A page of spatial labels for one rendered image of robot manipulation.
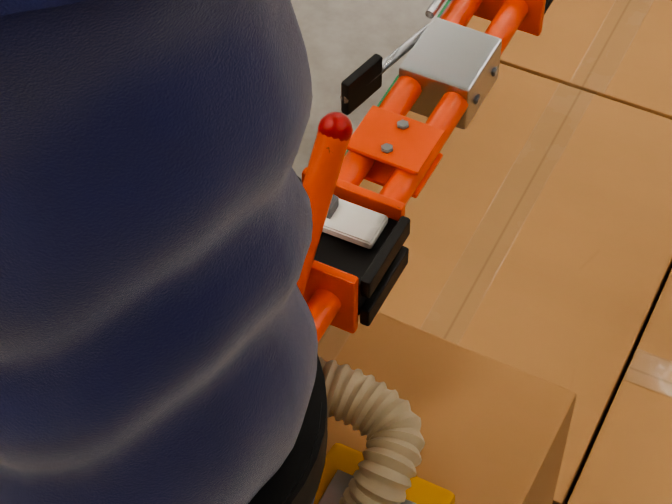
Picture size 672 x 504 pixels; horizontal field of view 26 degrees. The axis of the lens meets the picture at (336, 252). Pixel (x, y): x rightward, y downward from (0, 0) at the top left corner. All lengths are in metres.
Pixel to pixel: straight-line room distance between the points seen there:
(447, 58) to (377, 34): 1.65
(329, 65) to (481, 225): 1.03
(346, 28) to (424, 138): 1.73
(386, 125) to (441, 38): 0.11
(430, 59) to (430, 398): 0.27
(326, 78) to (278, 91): 2.16
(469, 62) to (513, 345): 0.57
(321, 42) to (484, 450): 1.77
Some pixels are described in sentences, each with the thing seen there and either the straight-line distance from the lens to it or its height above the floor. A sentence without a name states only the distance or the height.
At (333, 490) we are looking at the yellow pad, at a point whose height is 0.97.
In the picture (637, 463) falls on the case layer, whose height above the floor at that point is 0.54.
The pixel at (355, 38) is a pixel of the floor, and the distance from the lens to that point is 2.82.
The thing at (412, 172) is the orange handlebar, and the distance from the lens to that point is 1.09.
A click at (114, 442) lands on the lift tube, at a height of 1.34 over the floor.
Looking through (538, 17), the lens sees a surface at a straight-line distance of 1.25.
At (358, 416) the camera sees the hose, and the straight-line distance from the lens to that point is 1.03.
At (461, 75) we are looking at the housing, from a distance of 1.16.
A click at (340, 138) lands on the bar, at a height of 1.19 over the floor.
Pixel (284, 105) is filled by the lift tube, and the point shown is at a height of 1.49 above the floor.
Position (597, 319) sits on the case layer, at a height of 0.54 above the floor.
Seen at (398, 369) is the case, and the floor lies 0.95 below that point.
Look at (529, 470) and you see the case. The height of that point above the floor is 0.95.
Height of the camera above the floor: 1.89
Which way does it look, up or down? 51 degrees down
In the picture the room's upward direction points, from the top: straight up
